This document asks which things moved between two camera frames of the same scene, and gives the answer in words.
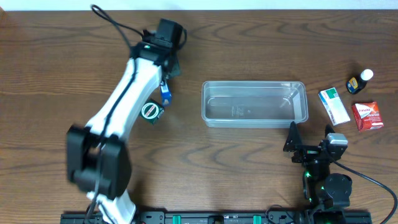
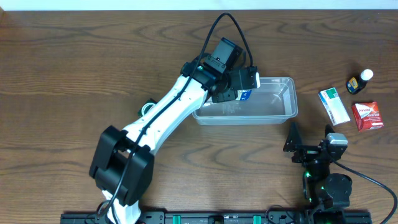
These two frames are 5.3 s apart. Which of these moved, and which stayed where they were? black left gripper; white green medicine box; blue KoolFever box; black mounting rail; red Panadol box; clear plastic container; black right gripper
Moved: blue KoolFever box; black left gripper; clear plastic container
Stayed: black mounting rail; white green medicine box; black right gripper; red Panadol box
